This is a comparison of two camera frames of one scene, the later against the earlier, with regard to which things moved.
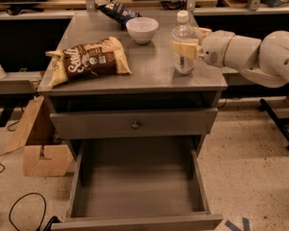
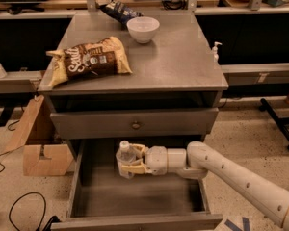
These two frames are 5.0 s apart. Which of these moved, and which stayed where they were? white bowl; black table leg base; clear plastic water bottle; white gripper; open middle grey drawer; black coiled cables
Moved: white gripper; clear plastic water bottle
Stayed: black coiled cables; white bowl; black table leg base; open middle grey drawer
